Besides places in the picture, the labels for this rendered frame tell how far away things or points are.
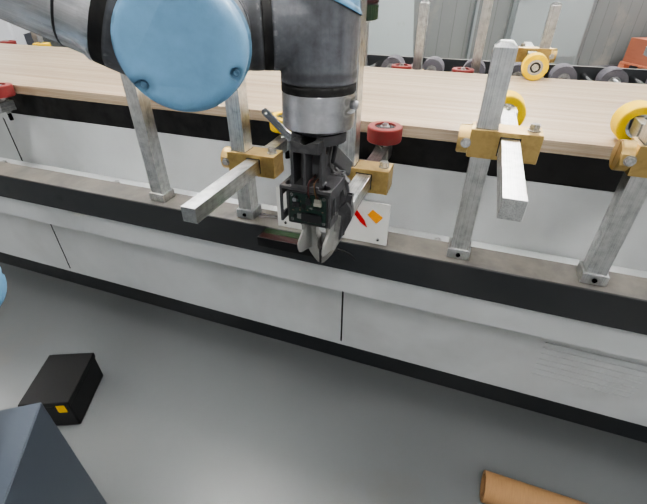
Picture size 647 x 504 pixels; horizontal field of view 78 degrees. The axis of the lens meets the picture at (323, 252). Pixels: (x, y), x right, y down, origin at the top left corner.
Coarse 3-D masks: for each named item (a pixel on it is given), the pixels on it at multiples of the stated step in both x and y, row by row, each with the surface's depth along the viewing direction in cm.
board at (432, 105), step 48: (0, 48) 196; (48, 48) 196; (48, 96) 127; (96, 96) 120; (384, 96) 116; (432, 96) 116; (480, 96) 116; (528, 96) 116; (576, 96) 116; (624, 96) 116; (576, 144) 84
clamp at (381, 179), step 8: (360, 160) 83; (352, 168) 80; (360, 168) 80; (368, 168) 80; (376, 168) 80; (392, 168) 81; (352, 176) 81; (376, 176) 79; (384, 176) 79; (392, 176) 83; (376, 184) 80; (384, 184) 80; (368, 192) 82; (376, 192) 81; (384, 192) 81
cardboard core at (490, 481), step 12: (492, 480) 106; (504, 480) 107; (516, 480) 108; (480, 492) 111; (492, 492) 105; (504, 492) 104; (516, 492) 104; (528, 492) 104; (540, 492) 104; (552, 492) 105
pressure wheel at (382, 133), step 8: (368, 128) 91; (376, 128) 89; (384, 128) 91; (392, 128) 89; (400, 128) 90; (368, 136) 91; (376, 136) 89; (384, 136) 89; (392, 136) 89; (400, 136) 90; (376, 144) 90; (384, 144) 90; (392, 144) 90
